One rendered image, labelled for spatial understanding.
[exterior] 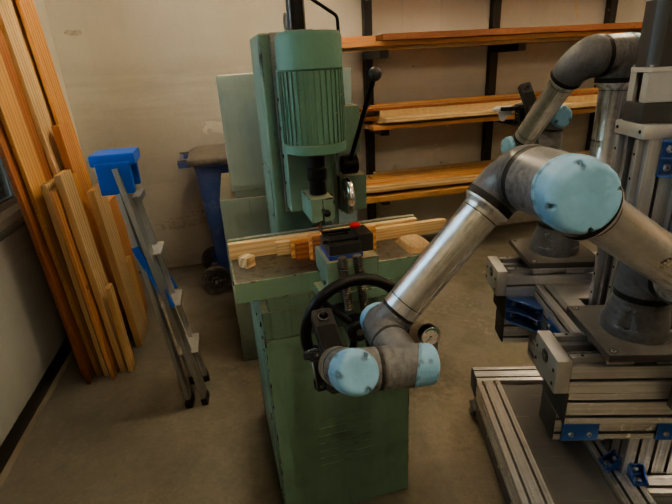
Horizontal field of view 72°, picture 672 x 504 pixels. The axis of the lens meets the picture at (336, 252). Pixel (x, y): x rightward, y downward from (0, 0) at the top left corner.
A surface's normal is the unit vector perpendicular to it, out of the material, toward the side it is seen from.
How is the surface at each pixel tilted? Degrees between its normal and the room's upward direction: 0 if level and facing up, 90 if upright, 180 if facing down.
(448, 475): 0
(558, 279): 90
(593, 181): 86
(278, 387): 90
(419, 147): 90
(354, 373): 61
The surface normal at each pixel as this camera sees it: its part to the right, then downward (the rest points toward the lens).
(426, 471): -0.05, -0.93
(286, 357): 0.27, 0.34
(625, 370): -0.04, 0.37
